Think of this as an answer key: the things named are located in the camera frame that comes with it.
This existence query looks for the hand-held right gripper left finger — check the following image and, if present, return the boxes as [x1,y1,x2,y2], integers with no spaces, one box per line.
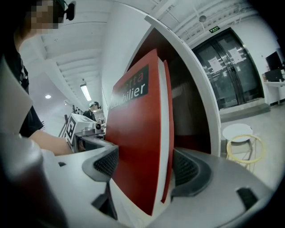
[54,144,125,228]

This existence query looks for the person's head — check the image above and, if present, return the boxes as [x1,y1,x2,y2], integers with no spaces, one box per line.
[13,0,65,44]

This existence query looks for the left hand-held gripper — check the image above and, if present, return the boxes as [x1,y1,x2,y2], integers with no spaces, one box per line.
[59,112,119,154]

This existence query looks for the long ceiling lamp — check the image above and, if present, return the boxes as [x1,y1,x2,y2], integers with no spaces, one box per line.
[80,83,92,101]

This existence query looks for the black head-mounted camera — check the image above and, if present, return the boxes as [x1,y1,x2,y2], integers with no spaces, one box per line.
[64,0,77,21]

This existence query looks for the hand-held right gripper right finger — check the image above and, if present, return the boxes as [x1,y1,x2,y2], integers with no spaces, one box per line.
[151,147,274,228]

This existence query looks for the white office desk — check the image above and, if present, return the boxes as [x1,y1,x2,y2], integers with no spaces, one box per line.
[263,81,285,106]

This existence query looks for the round white stool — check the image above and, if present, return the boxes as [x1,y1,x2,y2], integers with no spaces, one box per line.
[222,123,265,172]

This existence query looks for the black computer monitor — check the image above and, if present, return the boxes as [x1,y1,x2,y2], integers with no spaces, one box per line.
[265,51,285,70]

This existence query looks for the person's left forearm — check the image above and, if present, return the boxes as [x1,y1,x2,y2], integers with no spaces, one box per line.
[28,130,73,156]

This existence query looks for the dark glass double door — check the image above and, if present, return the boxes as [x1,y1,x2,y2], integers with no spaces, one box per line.
[191,28,265,110]

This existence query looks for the red hardcover book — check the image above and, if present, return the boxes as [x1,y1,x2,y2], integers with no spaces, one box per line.
[104,49,175,216]

